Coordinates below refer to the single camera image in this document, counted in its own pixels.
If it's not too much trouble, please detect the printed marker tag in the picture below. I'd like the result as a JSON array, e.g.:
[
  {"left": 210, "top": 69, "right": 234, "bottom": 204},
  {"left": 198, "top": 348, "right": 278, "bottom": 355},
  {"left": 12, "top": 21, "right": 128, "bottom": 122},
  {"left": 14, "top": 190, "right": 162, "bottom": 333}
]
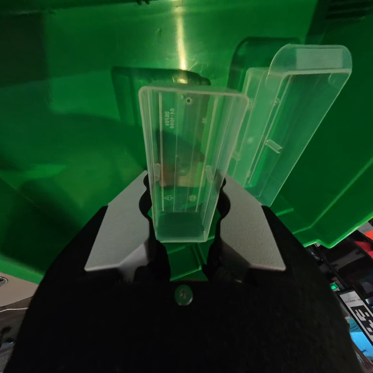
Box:
[{"left": 339, "top": 288, "right": 373, "bottom": 344}]

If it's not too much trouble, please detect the green storage bin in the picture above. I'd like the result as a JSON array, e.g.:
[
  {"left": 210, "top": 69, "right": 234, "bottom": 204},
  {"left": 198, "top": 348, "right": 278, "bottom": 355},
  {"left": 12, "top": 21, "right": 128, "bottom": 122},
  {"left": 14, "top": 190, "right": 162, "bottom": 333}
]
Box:
[{"left": 0, "top": 0, "right": 373, "bottom": 284}]

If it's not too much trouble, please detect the clear plastic drawer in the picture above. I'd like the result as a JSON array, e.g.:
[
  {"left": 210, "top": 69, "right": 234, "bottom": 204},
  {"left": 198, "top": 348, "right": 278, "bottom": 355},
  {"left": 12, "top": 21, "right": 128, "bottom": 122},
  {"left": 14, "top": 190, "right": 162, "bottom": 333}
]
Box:
[
  {"left": 227, "top": 44, "right": 352, "bottom": 207},
  {"left": 138, "top": 85, "right": 249, "bottom": 243}
]

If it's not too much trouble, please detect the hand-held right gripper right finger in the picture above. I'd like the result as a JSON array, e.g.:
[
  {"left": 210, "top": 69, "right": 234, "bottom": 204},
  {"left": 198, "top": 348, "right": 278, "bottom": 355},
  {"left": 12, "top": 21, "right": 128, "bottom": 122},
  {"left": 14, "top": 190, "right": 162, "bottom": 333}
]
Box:
[{"left": 202, "top": 174, "right": 286, "bottom": 283}]

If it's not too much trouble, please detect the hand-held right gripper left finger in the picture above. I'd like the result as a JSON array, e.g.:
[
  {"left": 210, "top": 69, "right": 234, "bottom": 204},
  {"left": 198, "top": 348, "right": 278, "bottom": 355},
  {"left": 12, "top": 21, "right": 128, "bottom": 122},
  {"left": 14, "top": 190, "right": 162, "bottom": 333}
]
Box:
[{"left": 85, "top": 170, "right": 170, "bottom": 282}]

